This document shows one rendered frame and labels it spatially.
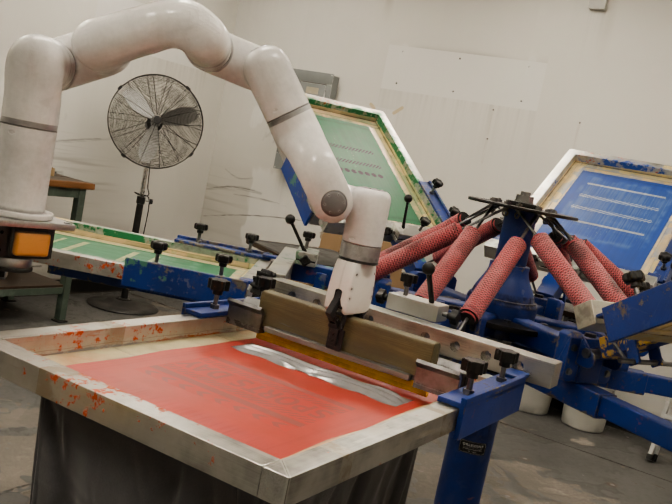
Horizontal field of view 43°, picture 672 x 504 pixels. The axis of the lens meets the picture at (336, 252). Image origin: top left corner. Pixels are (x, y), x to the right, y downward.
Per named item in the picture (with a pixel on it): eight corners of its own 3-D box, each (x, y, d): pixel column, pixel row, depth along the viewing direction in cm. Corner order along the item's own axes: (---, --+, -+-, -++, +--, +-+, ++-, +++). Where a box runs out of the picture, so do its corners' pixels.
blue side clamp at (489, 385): (457, 441, 136) (467, 399, 135) (429, 430, 138) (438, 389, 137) (518, 411, 161) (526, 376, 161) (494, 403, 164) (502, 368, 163)
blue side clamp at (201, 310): (195, 344, 163) (202, 309, 162) (176, 336, 166) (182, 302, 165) (283, 331, 189) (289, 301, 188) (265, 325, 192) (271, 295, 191)
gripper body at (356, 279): (355, 249, 164) (344, 305, 165) (328, 249, 155) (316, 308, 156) (389, 258, 160) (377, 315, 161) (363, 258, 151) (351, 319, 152)
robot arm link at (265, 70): (171, 28, 144) (178, 38, 159) (227, 142, 148) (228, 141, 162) (258, -12, 145) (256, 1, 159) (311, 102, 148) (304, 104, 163)
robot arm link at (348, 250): (358, 239, 163) (355, 253, 164) (334, 239, 156) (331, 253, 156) (391, 248, 160) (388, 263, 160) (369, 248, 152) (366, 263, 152)
